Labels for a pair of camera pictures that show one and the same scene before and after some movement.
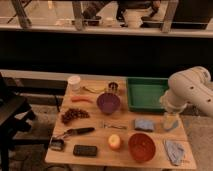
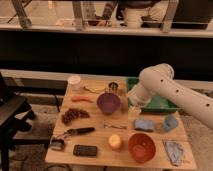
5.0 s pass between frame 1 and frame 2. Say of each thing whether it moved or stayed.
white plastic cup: stayed
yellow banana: stayed
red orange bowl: stayed
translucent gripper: moved
